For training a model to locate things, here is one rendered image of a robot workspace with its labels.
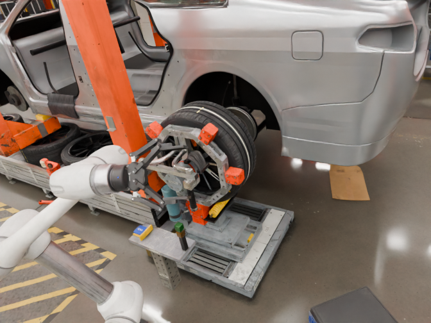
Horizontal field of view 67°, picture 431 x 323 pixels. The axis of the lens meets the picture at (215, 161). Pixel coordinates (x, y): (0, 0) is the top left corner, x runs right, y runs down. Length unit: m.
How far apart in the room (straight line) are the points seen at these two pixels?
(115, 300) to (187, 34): 1.57
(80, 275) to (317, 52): 1.57
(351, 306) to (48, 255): 1.46
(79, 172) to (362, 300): 1.53
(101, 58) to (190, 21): 0.60
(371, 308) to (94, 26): 2.05
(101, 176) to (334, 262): 1.94
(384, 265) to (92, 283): 1.87
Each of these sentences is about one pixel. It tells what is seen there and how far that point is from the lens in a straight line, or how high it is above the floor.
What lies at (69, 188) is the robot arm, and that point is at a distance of 1.00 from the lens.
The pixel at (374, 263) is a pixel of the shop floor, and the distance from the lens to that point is 2.59.
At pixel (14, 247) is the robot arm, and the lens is 1.29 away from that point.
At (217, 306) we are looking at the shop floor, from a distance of 2.34.
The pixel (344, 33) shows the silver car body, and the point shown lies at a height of 1.53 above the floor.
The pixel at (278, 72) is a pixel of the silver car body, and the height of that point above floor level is 1.32.
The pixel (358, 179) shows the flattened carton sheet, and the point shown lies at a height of 0.01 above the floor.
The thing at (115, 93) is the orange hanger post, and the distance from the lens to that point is 2.06.
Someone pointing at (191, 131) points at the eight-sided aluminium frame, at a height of 1.11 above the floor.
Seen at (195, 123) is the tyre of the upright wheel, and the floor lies 1.14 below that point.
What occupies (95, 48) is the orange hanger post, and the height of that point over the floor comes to 1.61.
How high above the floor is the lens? 1.93
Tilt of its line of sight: 32 degrees down
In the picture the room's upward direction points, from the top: 10 degrees counter-clockwise
